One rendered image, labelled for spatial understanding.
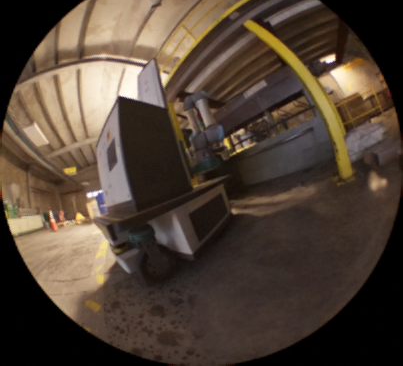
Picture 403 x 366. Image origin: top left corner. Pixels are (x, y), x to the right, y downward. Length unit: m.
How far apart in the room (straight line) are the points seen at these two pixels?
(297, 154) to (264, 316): 1.79
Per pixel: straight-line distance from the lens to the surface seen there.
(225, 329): 0.39
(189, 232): 0.51
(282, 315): 0.39
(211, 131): 0.90
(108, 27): 5.54
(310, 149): 1.88
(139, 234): 0.45
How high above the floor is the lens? 0.37
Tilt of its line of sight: 6 degrees up
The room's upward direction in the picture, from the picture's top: 19 degrees counter-clockwise
